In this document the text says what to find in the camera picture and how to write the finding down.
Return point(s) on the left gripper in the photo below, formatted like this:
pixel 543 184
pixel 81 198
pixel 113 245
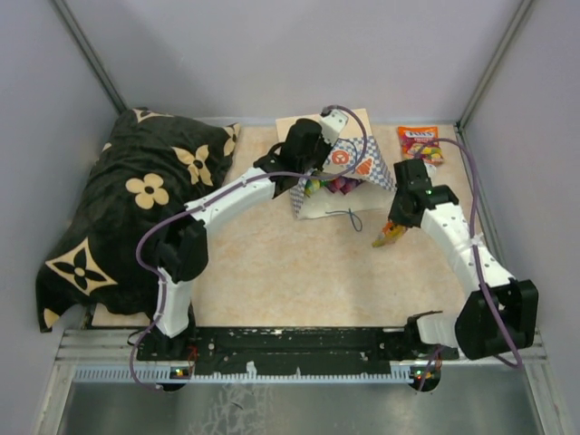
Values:
pixel 325 150

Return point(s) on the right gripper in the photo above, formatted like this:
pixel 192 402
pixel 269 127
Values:
pixel 394 215

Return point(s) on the orange candy bag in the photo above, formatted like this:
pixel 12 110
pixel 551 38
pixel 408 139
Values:
pixel 389 234
pixel 415 143

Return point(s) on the checkered paper bag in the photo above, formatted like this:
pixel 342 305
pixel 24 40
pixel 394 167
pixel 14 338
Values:
pixel 356 155

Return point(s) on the purple candy bag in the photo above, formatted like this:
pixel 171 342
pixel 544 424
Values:
pixel 343 185

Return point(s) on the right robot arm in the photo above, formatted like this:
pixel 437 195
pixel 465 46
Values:
pixel 500 312

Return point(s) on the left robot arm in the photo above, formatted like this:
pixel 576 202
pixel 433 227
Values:
pixel 181 249

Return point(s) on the green candy bag in paper bag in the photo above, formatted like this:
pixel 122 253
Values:
pixel 312 185

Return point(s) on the black floral pillow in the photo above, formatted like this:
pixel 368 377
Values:
pixel 150 166

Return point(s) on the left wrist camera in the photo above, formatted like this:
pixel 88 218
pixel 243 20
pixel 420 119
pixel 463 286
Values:
pixel 332 122

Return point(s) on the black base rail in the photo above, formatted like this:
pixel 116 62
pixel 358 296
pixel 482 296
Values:
pixel 284 351

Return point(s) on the aluminium frame rail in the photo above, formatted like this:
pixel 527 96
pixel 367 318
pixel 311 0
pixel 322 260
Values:
pixel 107 354

